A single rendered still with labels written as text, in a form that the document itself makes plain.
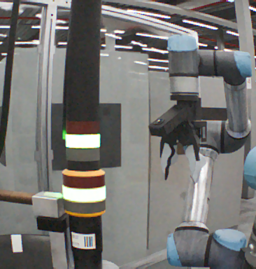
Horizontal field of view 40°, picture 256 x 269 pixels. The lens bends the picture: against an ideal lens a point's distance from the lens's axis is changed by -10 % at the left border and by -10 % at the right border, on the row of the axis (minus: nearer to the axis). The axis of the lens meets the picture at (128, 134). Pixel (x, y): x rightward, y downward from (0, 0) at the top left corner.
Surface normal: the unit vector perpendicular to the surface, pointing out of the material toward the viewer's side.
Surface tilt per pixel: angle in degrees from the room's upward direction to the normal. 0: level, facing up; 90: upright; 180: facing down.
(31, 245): 45
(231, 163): 90
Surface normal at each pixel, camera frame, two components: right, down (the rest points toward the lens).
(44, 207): -0.15, 0.05
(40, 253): 0.07, -0.67
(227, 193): 0.51, 0.04
